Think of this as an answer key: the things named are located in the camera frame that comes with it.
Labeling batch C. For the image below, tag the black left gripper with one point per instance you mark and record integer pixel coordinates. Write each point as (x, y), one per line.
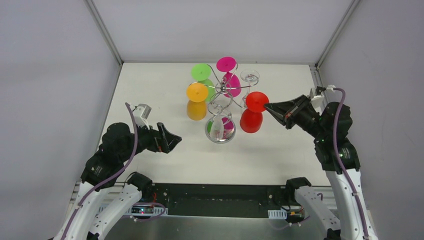
(158, 139)

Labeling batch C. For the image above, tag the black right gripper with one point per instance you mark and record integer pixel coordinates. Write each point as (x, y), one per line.
(293, 113)

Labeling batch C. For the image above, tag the red wine glass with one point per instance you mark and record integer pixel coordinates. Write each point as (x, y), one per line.
(252, 117)

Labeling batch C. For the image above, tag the chrome wine glass rack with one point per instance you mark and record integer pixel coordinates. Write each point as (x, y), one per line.
(219, 97)

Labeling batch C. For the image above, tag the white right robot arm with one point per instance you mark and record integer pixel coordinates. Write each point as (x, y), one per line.
(339, 160)

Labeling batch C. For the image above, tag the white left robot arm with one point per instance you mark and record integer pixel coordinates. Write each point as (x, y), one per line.
(117, 149)

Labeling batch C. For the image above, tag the clear wine glass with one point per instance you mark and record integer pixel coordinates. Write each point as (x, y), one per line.
(219, 127)
(251, 77)

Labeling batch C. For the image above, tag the clear wine glass lower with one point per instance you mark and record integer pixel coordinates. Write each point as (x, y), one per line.
(219, 127)

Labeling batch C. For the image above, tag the orange wine glass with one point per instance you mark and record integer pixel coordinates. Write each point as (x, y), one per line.
(197, 94)

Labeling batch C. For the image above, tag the pink wine glass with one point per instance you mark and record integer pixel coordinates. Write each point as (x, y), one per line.
(228, 65)

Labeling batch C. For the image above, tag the green wine glass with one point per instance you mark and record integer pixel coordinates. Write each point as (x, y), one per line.
(201, 73)

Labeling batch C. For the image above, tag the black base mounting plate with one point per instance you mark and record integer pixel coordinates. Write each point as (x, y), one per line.
(221, 200)

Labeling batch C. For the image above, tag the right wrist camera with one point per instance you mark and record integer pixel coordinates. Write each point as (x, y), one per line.
(316, 95)

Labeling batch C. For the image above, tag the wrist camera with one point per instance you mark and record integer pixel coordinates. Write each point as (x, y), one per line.
(316, 95)
(141, 113)

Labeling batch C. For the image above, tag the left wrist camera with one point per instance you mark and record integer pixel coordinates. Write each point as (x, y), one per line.
(141, 113)

